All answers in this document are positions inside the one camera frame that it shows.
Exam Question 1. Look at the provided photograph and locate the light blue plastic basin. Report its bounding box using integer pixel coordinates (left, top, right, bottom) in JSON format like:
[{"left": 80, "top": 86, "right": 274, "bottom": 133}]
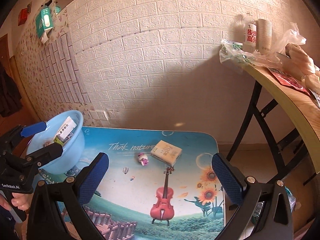
[{"left": 26, "top": 109, "right": 86, "bottom": 176}]

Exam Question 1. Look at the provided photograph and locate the white long spoon packet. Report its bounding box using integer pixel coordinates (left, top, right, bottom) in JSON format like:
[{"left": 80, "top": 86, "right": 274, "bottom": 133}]
[{"left": 55, "top": 116, "right": 77, "bottom": 142}]

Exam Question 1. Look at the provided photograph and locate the pink purple toy figure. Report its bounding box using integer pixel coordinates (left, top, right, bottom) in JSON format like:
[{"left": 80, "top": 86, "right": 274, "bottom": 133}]
[{"left": 137, "top": 153, "right": 149, "bottom": 166}]

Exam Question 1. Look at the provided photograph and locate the beige tissue pack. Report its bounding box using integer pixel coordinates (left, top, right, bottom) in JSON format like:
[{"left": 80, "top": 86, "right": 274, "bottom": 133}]
[{"left": 151, "top": 140, "right": 182, "bottom": 166}]

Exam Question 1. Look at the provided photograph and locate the green white bag roll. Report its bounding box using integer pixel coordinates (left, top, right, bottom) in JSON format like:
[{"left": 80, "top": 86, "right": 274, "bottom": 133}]
[{"left": 53, "top": 135, "right": 66, "bottom": 146}]

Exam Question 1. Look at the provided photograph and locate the person's left hand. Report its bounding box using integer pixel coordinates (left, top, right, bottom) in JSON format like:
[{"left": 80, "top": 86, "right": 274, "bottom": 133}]
[{"left": 0, "top": 193, "right": 30, "bottom": 211}]

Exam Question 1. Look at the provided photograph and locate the dark hanging jacket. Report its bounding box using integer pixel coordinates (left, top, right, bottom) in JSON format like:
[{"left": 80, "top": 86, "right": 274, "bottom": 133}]
[{"left": 0, "top": 64, "right": 23, "bottom": 117}]

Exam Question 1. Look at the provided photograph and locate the green bag trash bin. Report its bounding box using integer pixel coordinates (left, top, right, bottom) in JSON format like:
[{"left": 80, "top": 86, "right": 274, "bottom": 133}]
[{"left": 251, "top": 187, "right": 296, "bottom": 225}]

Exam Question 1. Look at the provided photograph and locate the yellow-edged folding table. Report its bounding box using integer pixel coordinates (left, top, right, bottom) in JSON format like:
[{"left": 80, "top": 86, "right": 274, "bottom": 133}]
[{"left": 225, "top": 60, "right": 319, "bottom": 185}]

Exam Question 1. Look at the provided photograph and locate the green white plastic bag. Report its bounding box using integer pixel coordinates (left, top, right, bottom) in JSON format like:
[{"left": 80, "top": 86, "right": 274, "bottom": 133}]
[{"left": 219, "top": 39, "right": 255, "bottom": 64}]

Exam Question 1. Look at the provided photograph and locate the bread in plastic bag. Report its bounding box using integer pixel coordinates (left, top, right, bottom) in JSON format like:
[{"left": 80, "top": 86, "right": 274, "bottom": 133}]
[{"left": 277, "top": 22, "right": 320, "bottom": 81}]

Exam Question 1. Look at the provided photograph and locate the white bottle red label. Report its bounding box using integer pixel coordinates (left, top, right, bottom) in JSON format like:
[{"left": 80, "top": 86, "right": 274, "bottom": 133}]
[{"left": 243, "top": 12, "right": 257, "bottom": 53}]

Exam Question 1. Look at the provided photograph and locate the stack of paper cups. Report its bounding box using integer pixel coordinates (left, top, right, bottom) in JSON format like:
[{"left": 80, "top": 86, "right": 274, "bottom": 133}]
[{"left": 257, "top": 18, "right": 272, "bottom": 55}]

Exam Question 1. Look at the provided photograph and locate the green wall tissue box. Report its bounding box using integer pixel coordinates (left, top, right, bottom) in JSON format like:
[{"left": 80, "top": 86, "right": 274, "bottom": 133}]
[{"left": 35, "top": 7, "right": 53, "bottom": 44}]

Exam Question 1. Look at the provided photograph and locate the red wall fire alarm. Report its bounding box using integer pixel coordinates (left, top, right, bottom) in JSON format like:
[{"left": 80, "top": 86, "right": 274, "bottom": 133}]
[{"left": 18, "top": 8, "right": 29, "bottom": 26}]

